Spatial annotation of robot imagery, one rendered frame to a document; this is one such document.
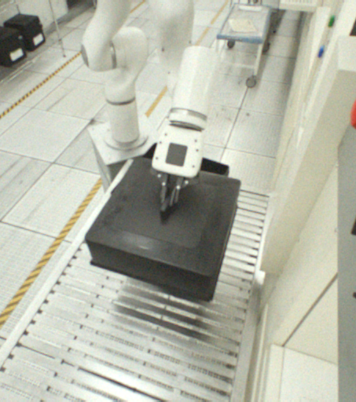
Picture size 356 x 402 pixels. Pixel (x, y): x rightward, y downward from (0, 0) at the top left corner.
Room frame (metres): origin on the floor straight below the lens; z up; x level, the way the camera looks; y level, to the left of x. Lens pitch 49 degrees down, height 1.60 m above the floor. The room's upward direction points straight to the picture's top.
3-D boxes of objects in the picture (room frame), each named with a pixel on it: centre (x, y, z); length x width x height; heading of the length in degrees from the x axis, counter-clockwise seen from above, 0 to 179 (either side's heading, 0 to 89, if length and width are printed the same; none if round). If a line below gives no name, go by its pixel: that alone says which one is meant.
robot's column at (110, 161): (1.14, 0.21, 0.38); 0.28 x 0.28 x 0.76; 26
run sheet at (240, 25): (3.27, -0.63, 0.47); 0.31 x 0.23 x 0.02; 3
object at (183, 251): (0.48, 0.02, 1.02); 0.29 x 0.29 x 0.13; 71
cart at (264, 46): (3.43, -0.71, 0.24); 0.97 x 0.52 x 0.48; 164
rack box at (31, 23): (3.50, 1.53, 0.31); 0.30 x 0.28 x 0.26; 165
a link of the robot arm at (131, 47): (1.16, 0.19, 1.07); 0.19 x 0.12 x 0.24; 117
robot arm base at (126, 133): (1.14, 0.21, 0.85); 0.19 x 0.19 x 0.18
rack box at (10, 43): (3.16, 1.63, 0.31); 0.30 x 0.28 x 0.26; 157
